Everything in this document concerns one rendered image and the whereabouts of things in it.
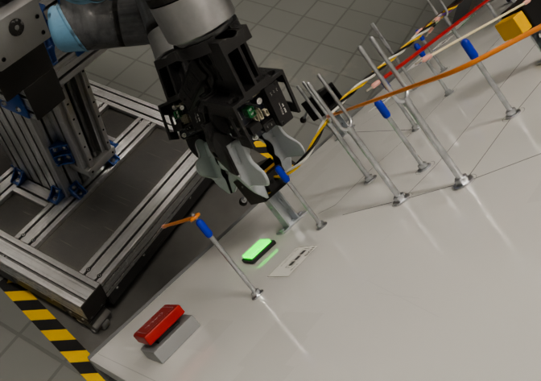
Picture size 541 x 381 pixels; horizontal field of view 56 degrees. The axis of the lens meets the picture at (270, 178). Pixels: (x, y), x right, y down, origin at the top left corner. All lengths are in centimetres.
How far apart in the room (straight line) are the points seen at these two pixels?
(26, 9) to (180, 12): 66
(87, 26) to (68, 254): 106
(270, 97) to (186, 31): 11
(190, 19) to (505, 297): 35
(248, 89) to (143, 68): 229
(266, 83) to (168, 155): 150
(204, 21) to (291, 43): 240
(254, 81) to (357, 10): 272
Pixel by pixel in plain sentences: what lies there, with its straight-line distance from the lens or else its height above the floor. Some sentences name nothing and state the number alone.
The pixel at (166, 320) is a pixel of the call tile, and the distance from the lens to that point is 57.
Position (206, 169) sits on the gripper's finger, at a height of 108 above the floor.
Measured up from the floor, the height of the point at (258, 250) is 110.
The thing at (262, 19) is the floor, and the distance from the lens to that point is 308.
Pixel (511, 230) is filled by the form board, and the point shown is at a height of 138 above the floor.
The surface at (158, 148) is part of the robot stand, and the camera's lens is 203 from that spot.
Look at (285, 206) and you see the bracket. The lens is 67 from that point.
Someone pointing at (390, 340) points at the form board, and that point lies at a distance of 32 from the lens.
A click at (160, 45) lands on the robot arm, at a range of 76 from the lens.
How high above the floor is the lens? 164
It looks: 49 degrees down
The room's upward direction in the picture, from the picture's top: straight up
